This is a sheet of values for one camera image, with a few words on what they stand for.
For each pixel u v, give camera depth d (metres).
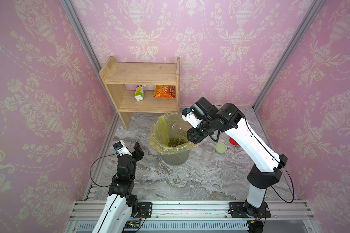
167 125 0.83
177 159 0.85
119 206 0.52
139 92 0.95
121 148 0.66
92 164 0.92
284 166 0.44
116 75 0.78
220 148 0.94
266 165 0.43
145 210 0.74
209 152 0.84
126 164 0.58
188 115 0.59
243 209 0.72
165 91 0.95
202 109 0.49
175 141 0.97
